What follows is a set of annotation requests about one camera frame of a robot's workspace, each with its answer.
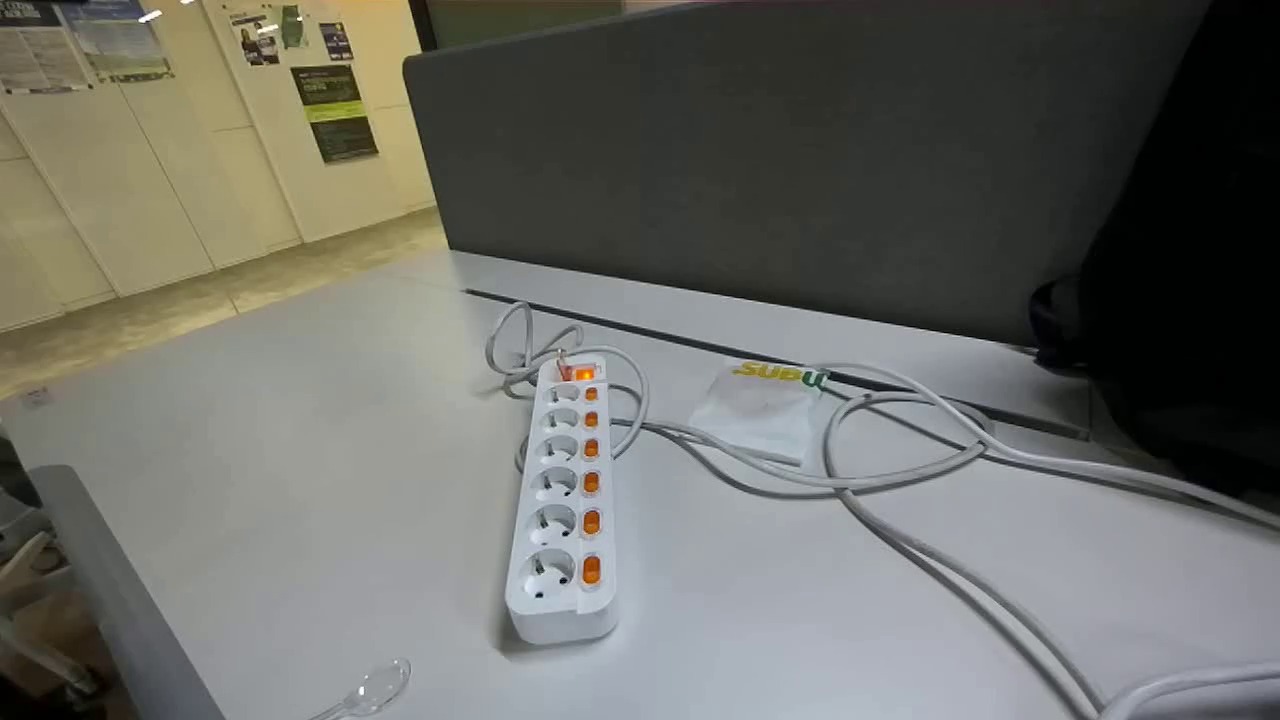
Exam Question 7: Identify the green and black wall poster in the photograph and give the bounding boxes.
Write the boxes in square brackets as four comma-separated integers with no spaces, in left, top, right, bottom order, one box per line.
[294,63,377,162]

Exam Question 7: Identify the small wall notices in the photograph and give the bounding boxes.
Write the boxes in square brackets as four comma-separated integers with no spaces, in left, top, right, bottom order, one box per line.
[226,0,357,69]

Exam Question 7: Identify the wall poster top left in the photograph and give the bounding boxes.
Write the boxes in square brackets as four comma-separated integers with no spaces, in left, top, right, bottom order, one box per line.
[0,0,173,96]

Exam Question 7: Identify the black office chair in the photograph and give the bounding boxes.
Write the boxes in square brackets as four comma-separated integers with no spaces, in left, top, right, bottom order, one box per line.
[1028,0,1280,495]

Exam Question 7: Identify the clear plastic zip bag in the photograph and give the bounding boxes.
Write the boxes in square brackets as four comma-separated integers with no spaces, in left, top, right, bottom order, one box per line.
[689,360,822,467]

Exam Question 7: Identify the white power strip cable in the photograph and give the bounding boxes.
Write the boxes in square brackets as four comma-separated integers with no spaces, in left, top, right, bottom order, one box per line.
[481,300,1280,720]

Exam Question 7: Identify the white six-socket power strip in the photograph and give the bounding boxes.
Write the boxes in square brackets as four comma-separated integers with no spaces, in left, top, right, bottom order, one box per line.
[506,354,620,648]

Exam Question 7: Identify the clear plastic object at edge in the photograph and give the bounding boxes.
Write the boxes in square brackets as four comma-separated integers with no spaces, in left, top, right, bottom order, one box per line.
[312,658,413,720]

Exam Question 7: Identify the grey desk partition panel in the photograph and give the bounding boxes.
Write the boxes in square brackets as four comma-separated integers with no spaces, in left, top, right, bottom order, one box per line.
[404,0,1214,339]

